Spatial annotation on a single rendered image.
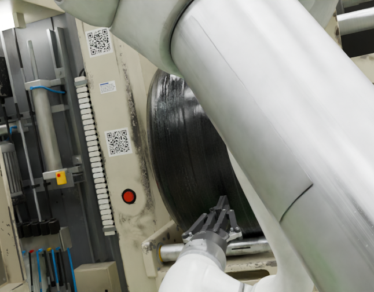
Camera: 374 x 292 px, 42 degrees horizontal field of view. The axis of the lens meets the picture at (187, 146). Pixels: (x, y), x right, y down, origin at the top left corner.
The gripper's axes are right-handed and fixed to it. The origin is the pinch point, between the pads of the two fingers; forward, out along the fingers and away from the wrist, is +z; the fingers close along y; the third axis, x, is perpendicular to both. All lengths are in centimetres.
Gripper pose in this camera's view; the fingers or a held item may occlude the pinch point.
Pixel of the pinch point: (222, 207)
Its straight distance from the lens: 112.4
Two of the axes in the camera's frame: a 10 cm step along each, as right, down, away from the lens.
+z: 2.4, -3.5, 9.1
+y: -9.4, 1.6, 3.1
